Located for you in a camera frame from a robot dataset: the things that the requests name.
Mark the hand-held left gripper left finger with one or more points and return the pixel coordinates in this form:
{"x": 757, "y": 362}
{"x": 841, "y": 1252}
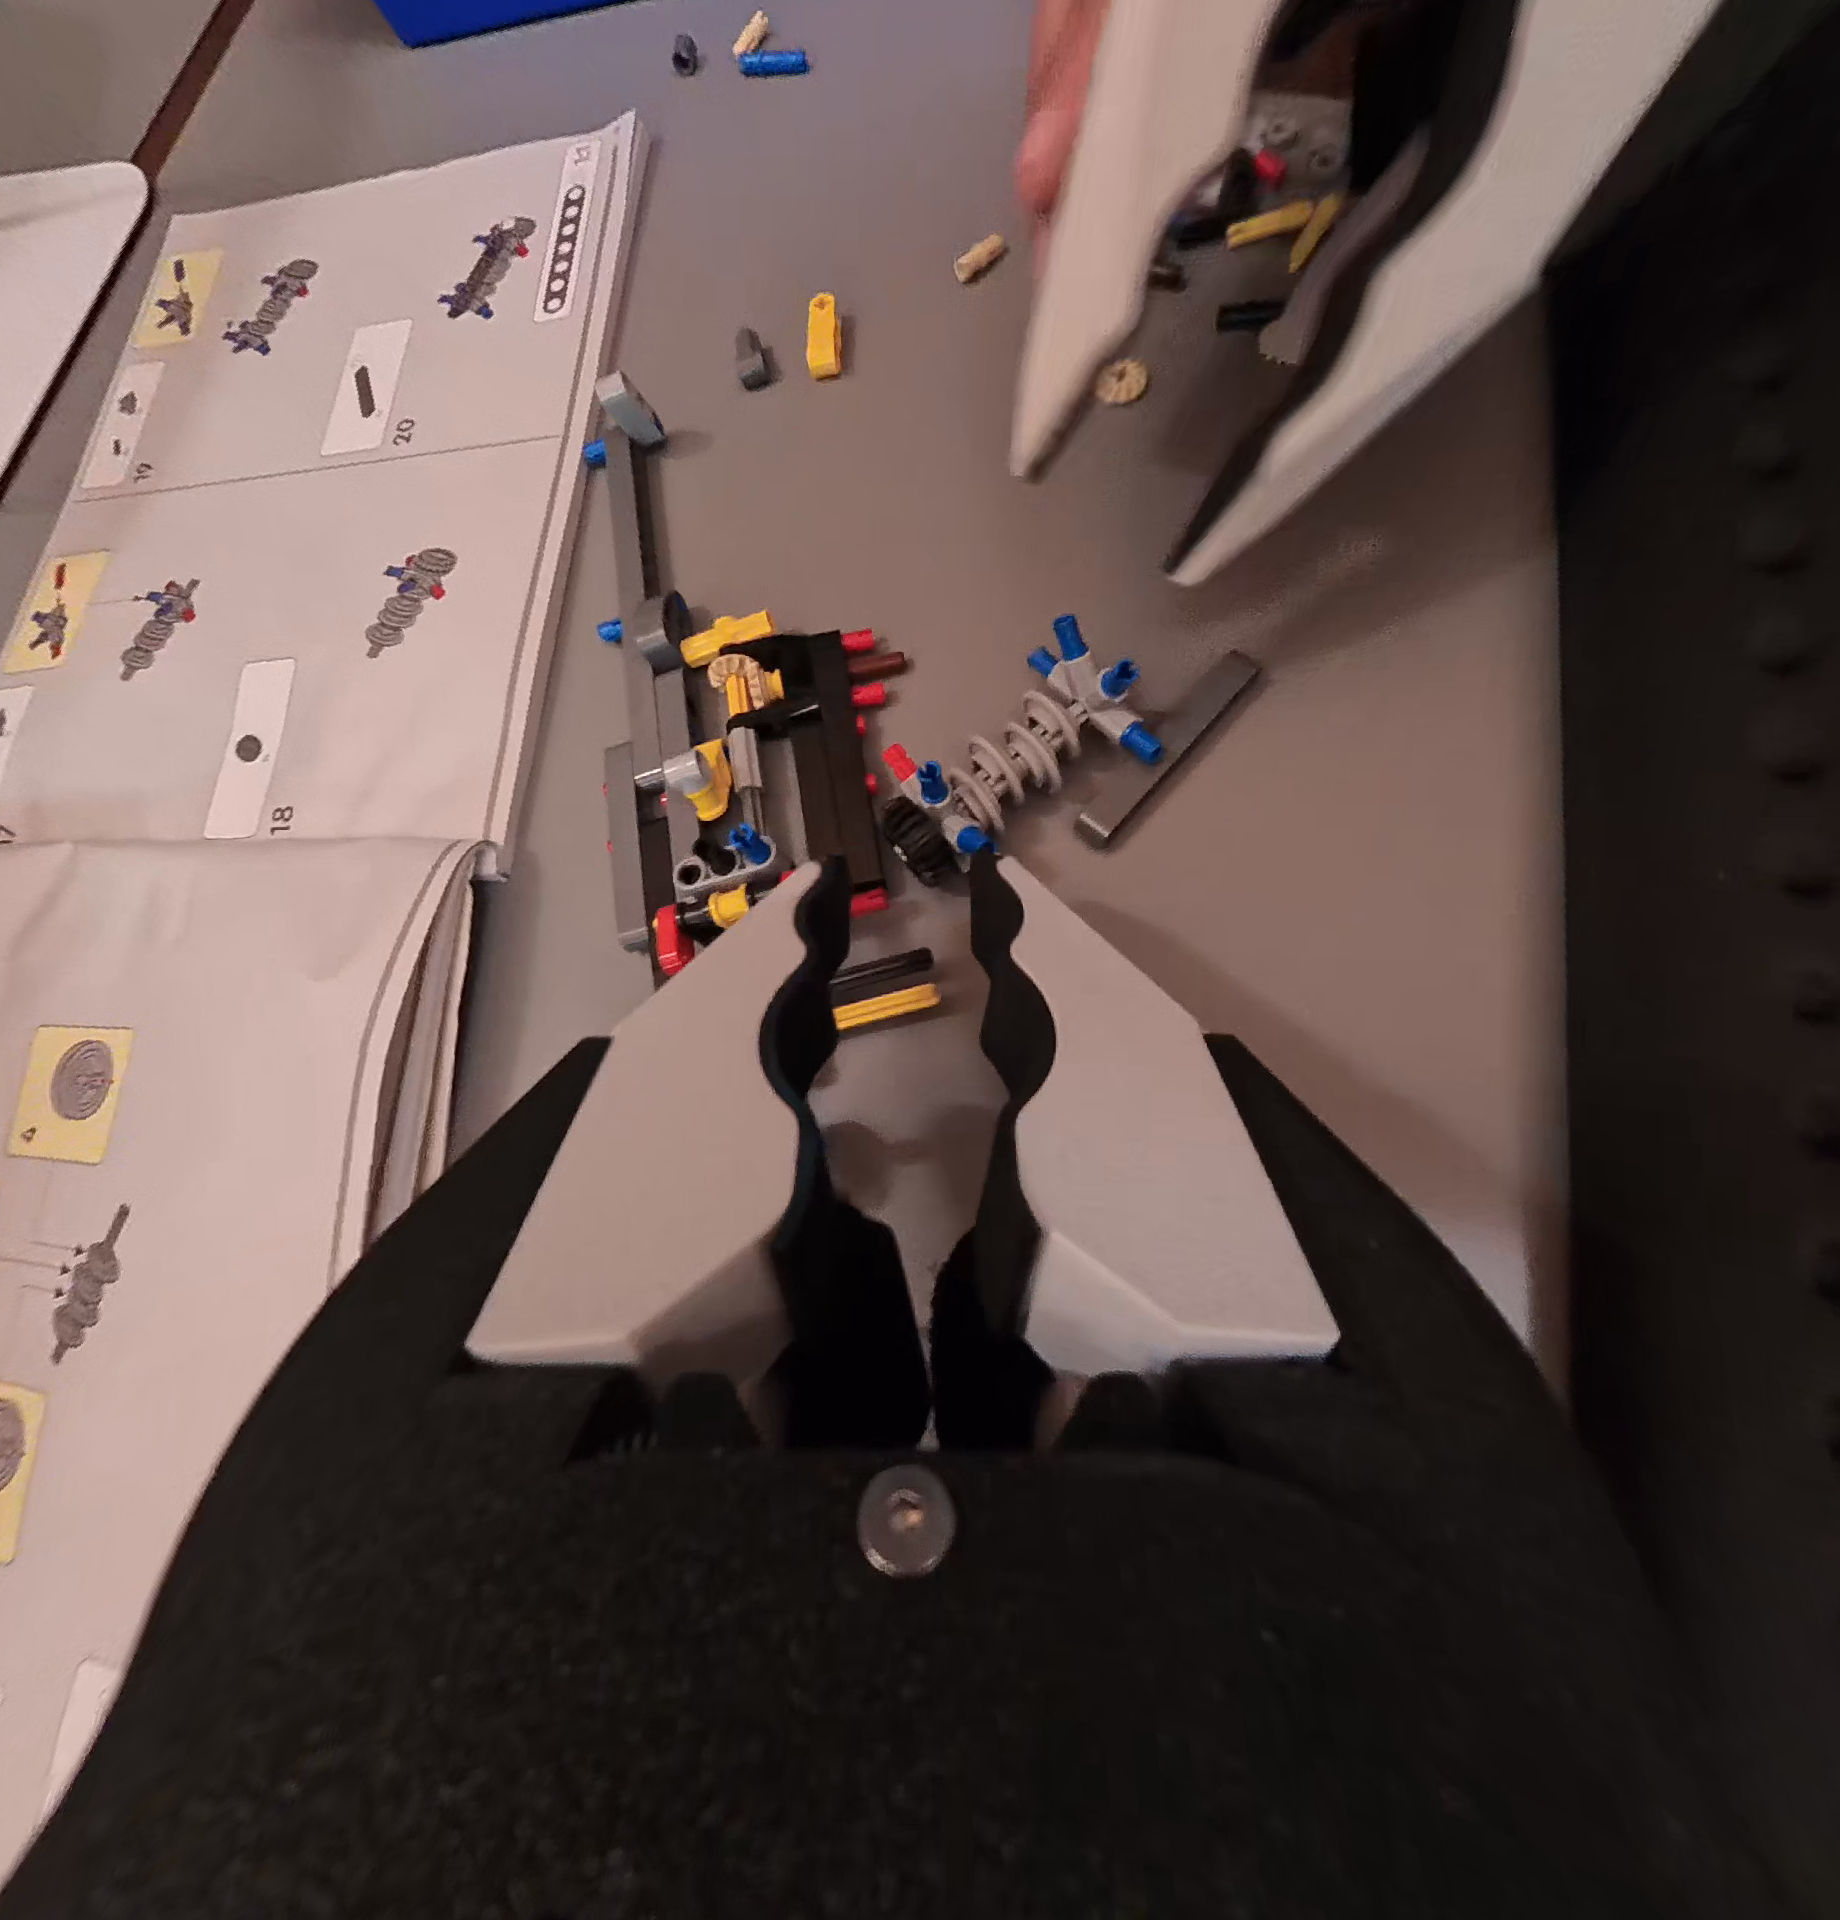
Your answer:
{"x": 649, "y": 1201}

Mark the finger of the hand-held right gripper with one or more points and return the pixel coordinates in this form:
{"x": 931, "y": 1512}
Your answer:
{"x": 1489, "y": 195}
{"x": 1144, "y": 151}

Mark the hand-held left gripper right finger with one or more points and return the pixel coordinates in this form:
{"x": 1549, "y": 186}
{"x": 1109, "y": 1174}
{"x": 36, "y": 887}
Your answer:
{"x": 1174, "y": 1201}

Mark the dark grey lego beam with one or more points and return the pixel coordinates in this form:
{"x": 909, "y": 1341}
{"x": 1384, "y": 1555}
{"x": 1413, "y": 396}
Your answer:
{"x": 1168, "y": 750}

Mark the grey lego shock absorber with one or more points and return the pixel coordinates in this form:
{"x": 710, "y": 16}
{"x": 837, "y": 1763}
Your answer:
{"x": 1010, "y": 757}

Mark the lego instruction booklet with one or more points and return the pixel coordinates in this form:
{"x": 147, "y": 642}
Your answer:
{"x": 334, "y": 526}

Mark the black lego pin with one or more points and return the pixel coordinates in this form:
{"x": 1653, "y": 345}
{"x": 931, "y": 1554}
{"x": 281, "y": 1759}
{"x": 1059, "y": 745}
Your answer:
{"x": 1250, "y": 316}

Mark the tan lego pin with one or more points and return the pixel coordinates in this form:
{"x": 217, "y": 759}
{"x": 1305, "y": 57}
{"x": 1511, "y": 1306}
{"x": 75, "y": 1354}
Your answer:
{"x": 750, "y": 32}
{"x": 979, "y": 258}

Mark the tan lego gear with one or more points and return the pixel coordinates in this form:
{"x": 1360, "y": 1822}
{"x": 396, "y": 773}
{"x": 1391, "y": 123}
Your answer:
{"x": 1120, "y": 380}

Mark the small yellow lego connector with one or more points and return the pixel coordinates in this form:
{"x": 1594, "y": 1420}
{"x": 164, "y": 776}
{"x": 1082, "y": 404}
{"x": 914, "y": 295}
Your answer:
{"x": 824, "y": 332}

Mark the blue lego pin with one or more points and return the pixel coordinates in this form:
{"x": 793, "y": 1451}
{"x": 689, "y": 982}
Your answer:
{"x": 773, "y": 63}

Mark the lego chassis assembly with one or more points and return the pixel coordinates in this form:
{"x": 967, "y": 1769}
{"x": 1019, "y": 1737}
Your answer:
{"x": 824, "y": 736}

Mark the person's right hand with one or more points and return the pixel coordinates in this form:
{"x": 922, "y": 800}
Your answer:
{"x": 1055, "y": 106}

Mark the black dimpled pad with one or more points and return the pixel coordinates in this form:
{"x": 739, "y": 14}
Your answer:
{"x": 1714, "y": 901}

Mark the blue plastic bin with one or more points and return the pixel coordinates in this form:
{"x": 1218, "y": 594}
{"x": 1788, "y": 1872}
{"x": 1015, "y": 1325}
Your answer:
{"x": 454, "y": 16}

